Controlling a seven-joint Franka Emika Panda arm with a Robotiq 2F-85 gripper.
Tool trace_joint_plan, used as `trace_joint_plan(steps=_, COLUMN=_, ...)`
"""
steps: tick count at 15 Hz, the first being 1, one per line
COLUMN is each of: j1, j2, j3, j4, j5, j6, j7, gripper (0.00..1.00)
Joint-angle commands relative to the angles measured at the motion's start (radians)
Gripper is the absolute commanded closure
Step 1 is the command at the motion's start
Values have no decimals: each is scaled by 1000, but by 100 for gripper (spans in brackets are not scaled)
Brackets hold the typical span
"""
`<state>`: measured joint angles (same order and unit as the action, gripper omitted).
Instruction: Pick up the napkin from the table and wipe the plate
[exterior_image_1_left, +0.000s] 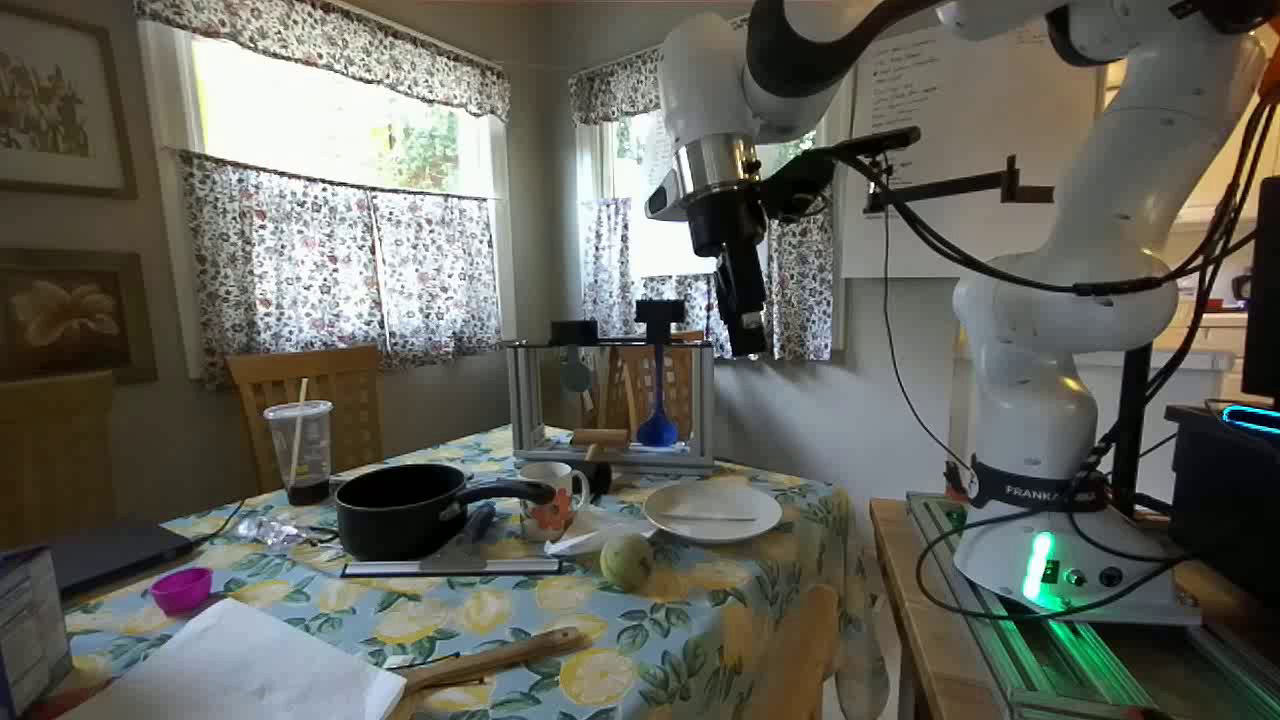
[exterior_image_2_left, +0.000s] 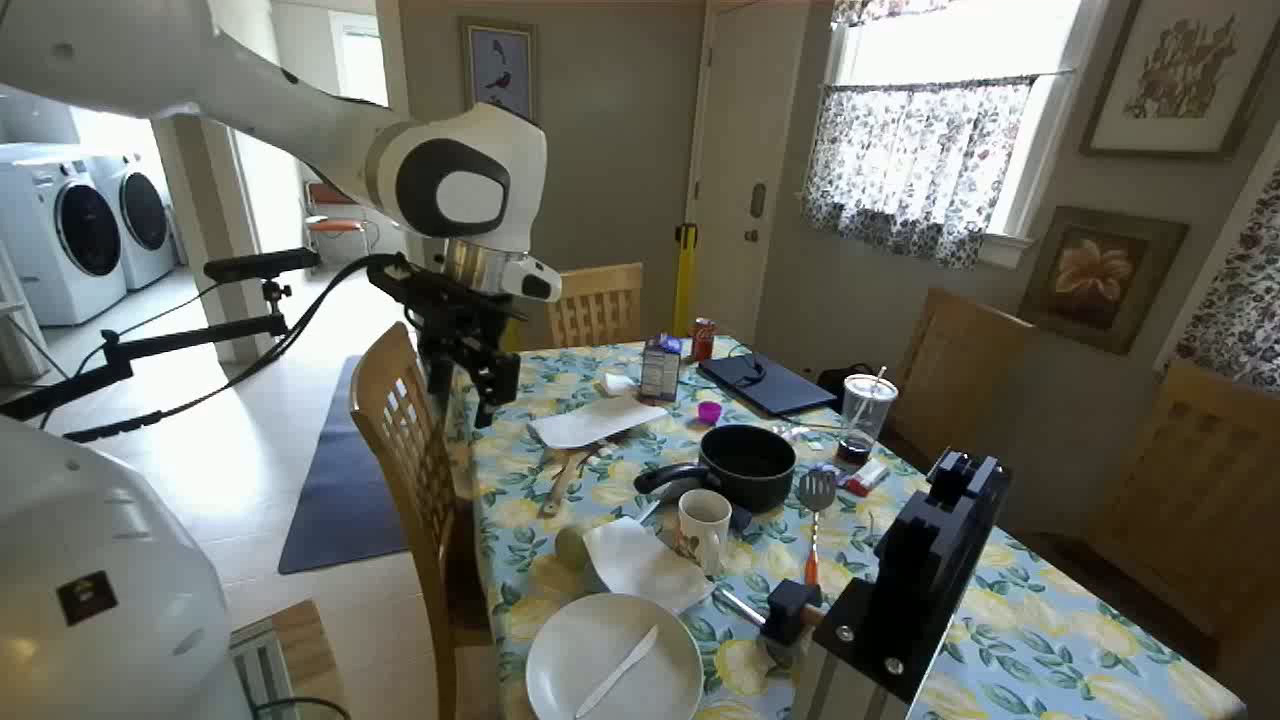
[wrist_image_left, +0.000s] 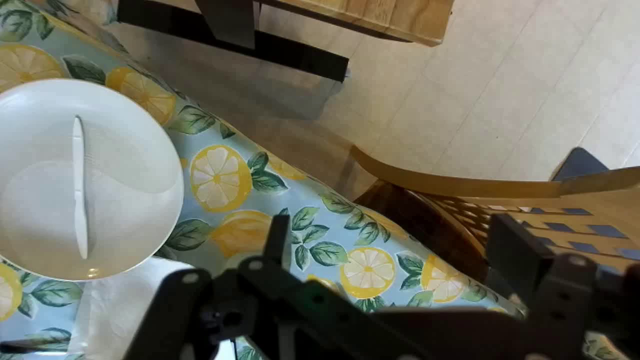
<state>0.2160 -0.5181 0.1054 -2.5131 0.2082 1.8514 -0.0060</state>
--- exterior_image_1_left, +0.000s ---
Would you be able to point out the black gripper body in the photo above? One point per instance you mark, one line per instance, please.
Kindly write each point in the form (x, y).
(726, 222)

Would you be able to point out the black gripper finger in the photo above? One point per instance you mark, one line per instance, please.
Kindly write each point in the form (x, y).
(757, 304)
(730, 304)

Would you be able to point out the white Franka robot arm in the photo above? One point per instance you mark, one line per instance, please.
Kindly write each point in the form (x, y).
(1064, 266)

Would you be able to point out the white round plate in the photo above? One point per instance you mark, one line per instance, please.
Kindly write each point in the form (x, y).
(726, 499)

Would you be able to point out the floral cafe curtain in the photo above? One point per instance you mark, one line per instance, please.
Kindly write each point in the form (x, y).
(806, 301)
(607, 266)
(335, 266)

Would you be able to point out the wooden dining chair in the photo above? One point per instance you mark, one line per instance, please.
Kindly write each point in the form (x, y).
(801, 653)
(54, 455)
(682, 384)
(347, 401)

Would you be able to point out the blue cone-shaped object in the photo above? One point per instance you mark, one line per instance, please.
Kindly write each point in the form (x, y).
(659, 428)

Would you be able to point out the floral window valance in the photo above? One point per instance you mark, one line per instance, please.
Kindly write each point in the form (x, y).
(619, 86)
(335, 44)

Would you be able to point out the white plastic knife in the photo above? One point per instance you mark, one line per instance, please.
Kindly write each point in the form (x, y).
(707, 514)

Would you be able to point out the white patterned mug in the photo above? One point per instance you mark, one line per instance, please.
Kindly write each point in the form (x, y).
(550, 503)

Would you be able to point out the green tennis ball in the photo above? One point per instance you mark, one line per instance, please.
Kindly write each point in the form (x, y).
(625, 563)

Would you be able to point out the white board with writing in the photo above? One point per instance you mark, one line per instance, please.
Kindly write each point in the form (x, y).
(986, 106)

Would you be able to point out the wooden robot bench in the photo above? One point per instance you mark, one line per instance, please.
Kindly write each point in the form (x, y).
(920, 602)

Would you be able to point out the lemon print tablecloth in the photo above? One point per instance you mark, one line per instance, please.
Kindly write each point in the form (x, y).
(641, 643)

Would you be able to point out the flat silver-edged board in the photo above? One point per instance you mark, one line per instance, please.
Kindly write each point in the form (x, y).
(452, 567)

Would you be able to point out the black saucepan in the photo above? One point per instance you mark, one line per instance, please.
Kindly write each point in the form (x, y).
(401, 514)

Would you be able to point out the black vertical pole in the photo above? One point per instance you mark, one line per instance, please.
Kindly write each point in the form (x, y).
(1132, 426)

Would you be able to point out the wooden rolling pin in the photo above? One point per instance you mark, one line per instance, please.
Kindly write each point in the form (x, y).
(494, 659)

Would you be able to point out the clear plastic cup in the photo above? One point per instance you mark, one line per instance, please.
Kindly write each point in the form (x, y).
(313, 447)

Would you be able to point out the white drinking straw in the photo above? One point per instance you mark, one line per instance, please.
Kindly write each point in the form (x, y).
(297, 413)

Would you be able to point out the black controller box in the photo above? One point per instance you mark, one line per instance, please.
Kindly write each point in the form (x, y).
(1226, 494)

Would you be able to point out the black monitor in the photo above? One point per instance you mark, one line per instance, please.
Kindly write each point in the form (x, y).
(1267, 287)

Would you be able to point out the white paper sheet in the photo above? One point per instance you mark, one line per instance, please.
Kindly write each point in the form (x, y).
(241, 666)

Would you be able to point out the small purple cup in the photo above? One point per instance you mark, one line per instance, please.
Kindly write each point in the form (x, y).
(182, 591)

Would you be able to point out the dark closed laptop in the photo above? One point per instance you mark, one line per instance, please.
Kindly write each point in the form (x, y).
(112, 550)

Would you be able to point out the framed floral picture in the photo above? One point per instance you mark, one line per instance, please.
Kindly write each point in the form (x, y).
(54, 92)

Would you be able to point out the blue white carton box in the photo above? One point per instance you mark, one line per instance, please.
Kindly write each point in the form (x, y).
(30, 625)

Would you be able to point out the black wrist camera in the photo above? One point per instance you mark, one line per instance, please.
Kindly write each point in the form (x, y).
(801, 187)

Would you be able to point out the black clamp bracket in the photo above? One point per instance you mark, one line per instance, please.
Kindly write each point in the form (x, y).
(963, 187)

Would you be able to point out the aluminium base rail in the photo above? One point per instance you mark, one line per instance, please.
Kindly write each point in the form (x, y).
(1064, 660)

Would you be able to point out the framed flower picture dark frame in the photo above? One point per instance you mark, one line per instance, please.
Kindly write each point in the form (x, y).
(64, 312)

